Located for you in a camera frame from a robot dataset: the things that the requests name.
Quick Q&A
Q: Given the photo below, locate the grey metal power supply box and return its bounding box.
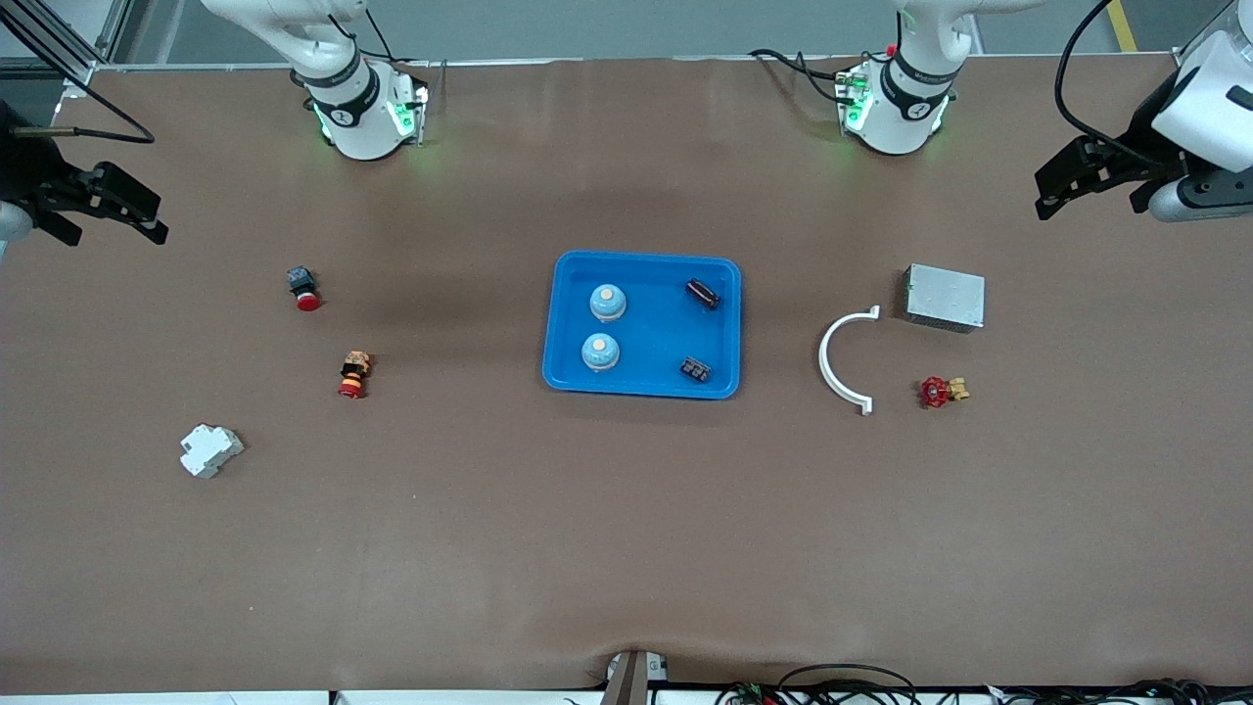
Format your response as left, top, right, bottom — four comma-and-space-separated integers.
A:
902, 263, 986, 334

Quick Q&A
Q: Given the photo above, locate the white circuit breaker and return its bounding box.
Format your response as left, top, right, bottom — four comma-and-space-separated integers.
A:
179, 423, 245, 480

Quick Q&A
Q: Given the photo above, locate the blue plastic tray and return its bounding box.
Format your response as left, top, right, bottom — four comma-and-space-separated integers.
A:
541, 251, 743, 400

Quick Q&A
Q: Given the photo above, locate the brown table cover mat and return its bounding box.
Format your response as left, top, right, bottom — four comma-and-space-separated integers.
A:
0, 54, 1253, 694

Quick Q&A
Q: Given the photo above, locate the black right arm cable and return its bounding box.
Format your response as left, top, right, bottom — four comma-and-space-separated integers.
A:
10, 69, 158, 146

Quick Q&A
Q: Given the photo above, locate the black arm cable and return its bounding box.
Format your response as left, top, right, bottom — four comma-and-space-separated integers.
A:
10, 69, 158, 146
1053, 0, 1181, 153

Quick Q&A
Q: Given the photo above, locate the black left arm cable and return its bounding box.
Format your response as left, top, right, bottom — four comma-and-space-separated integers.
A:
1053, 0, 1181, 153

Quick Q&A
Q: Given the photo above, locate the aluminium frame post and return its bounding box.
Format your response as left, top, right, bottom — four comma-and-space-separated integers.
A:
0, 0, 133, 99
1175, 0, 1236, 71

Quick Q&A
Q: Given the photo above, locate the red handle brass valve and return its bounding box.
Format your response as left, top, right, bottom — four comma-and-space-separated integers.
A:
918, 376, 972, 409

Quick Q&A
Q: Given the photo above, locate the white curved plastic bracket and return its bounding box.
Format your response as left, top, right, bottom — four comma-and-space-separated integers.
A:
818, 305, 881, 416

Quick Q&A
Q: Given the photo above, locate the black base cable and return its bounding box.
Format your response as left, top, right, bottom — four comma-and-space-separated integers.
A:
749, 47, 862, 107

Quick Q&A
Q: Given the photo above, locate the black cable bundle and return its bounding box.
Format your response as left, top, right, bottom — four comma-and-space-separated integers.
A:
979, 678, 1253, 705

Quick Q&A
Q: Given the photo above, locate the black looped cable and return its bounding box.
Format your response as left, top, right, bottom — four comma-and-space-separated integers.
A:
778, 664, 918, 705

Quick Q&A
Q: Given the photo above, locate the metal table clamp bracket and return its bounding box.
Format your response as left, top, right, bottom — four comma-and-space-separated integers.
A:
599, 650, 669, 705

